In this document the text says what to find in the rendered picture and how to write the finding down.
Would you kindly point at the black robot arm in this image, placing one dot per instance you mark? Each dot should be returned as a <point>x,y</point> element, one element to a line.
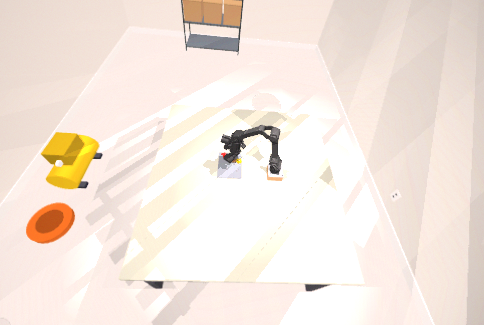
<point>237,139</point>

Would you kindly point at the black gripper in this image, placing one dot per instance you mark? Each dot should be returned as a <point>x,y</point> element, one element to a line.
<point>234,153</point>

